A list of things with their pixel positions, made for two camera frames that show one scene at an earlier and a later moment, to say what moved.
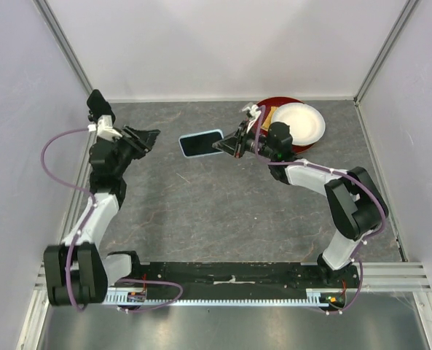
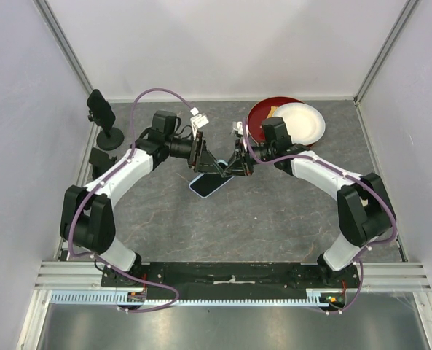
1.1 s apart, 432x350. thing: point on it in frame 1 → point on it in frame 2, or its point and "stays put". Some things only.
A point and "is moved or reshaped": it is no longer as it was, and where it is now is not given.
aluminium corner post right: [404, 15] stays put
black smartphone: [99, 106] stays put
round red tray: [279, 101] stays put
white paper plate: [307, 125] stays put
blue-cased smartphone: [201, 144] is moved or reshaped
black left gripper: [146, 138] → [207, 162]
